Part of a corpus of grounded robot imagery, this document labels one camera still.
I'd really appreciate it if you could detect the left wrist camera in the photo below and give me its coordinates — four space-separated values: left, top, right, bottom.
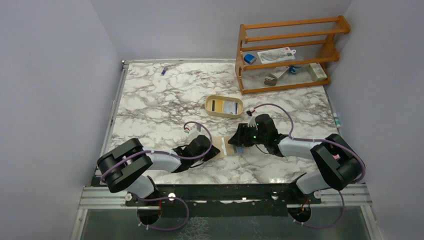
184 125 201 139

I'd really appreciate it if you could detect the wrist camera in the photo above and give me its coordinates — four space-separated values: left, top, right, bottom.
184 125 201 139
246 108 257 128

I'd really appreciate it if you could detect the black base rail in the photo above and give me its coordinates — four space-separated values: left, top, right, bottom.
125 183 322 218

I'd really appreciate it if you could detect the grey metal clip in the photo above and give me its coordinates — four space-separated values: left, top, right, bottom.
264 66 289 86

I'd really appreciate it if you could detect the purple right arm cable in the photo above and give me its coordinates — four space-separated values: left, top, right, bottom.
252 103 367 231

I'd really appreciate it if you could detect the blue stamp block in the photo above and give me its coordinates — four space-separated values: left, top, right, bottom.
243 54 257 65

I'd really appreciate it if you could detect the green white small box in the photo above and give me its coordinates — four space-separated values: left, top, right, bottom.
308 62 328 82

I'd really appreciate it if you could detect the wooden shelf rack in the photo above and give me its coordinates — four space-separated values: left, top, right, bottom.
235 15 351 95

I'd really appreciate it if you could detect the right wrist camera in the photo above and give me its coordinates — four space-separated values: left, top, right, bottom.
246 108 257 128

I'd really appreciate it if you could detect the white printed package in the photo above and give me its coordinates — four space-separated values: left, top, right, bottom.
257 47 297 64

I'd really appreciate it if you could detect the beige oval tray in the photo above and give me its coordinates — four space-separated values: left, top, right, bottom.
204 95 244 119

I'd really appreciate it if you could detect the green white pen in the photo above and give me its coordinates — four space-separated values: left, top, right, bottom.
332 112 341 128

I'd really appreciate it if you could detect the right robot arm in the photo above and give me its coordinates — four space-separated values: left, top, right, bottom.
228 114 363 195

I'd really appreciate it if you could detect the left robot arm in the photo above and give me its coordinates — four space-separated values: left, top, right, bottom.
96 135 221 199

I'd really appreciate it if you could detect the blue tape roll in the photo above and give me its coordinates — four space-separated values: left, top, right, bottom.
289 65 302 74

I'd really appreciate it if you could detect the beige card holder wallet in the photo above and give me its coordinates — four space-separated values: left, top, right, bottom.
212 136 244 159

